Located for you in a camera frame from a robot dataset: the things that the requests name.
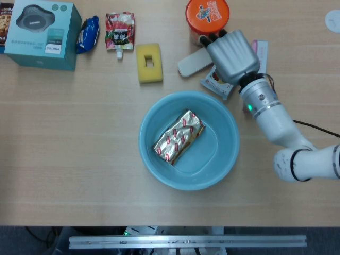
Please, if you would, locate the pink cling film box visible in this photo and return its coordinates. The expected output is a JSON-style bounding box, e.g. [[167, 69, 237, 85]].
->
[[251, 39, 269, 74]]

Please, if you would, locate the yellow sponge with square hole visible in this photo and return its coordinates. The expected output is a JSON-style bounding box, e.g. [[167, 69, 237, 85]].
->
[[135, 43, 164, 84]]

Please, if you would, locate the teal speaker box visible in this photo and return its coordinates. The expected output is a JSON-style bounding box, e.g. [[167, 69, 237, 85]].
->
[[4, 0, 82, 71]]

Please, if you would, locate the blue chocolate cookie box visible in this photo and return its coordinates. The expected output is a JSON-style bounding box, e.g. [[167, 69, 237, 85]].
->
[[0, 2, 14, 54]]

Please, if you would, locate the light blue plastic basin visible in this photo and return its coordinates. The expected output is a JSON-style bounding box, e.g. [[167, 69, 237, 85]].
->
[[138, 91, 241, 191]]

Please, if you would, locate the blue cookie packet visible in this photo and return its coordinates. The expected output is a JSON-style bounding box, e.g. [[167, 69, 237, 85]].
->
[[76, 15, 101, 55]]

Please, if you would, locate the gold foil snack packet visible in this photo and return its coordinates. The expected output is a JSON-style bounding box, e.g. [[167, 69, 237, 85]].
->
[[152, 109, 206, 166]]

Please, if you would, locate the red spouted drink pouch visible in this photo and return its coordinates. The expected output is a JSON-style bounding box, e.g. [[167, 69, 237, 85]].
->
[[105, 12, 136, 61]]

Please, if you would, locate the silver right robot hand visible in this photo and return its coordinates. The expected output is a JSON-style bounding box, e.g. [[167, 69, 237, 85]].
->
[[199, 29, 261, 87]]

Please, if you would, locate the round grey table grommet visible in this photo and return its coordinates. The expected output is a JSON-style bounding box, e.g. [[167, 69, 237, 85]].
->
[[325, 9, 340, 34]]

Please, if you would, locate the white red snack packet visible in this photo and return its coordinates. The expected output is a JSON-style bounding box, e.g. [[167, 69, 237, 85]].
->
[[199, 65, 234, 101]]

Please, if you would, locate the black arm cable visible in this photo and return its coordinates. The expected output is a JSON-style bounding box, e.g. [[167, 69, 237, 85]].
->
[[292, 119, 340, 138]]

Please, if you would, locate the aluminium rail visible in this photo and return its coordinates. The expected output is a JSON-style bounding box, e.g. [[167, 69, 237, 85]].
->
[[69, 235, 307, 250]]

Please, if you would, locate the red instant noodle cup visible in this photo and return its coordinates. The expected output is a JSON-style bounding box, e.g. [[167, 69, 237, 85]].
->
[[185, 0, 231, 48]]

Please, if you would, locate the beige cutlery case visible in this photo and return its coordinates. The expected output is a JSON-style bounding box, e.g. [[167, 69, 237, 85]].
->
[[177, 48, 215, 78]]

